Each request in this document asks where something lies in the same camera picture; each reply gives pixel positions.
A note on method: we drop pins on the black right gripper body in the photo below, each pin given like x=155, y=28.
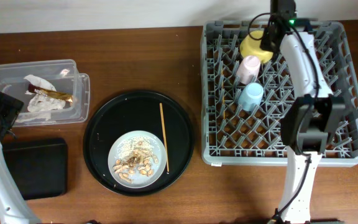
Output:
x=270, y=42

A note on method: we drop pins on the yellow bowl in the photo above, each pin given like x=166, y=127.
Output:
x=250, y=46

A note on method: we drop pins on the pink cup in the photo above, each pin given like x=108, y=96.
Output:
x=248, y=69

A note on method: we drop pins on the wooden chopstick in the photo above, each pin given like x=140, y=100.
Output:
x=223, y=107
x=164, y=136

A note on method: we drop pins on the light blue cup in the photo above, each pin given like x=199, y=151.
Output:
x=251, y=96

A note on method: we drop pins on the grey plate with food scraps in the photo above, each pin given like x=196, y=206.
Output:
x=137, y=159

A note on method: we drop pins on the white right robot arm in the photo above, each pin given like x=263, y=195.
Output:
x=312, y=120

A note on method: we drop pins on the clear plastic waste bin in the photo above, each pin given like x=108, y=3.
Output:
x=63, y=75

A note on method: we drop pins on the grey plastic dishwasher rack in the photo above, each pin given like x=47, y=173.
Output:
x=253, y=138

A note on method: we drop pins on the crumpled white tissue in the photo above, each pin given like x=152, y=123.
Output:
x=40, y=103

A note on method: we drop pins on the gold snack wrapper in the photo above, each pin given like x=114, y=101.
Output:
x=50, y=93

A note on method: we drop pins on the black rectangular box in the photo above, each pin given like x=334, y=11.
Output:
x=39, y=168

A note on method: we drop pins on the round black serving tray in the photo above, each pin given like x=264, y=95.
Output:
x=138, y=111

